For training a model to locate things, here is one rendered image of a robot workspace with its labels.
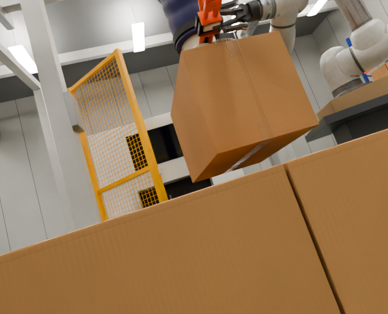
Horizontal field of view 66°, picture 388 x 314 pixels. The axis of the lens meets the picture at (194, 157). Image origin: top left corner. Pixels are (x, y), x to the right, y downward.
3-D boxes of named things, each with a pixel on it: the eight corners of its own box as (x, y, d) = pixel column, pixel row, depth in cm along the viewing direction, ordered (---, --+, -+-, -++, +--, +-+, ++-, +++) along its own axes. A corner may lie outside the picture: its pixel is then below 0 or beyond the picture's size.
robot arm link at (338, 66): (335, 93, 174) (318, 61, 177) (367, 76, 163) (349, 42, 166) (327, 93, 161) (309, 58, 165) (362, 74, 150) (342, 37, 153)
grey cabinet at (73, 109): (79, 133, 256) (71, 101, 262) (85, 131, 257) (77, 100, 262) (71, 126, 237) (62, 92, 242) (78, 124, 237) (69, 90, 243)
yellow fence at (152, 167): (116, 301, 266) (61, 91, 304) (125, 296, 275) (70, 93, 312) (192, 288, 222) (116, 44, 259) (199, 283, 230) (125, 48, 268)
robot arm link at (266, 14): (277, 8, 115) (264, 12, 115) (271, 23, 124) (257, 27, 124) (269, -11, 117) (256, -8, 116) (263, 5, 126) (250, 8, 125)
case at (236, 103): (192, 183, 156) (169, 114, 164) (261, 162, 165) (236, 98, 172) (217, 154, 99) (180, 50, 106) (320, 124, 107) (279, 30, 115)
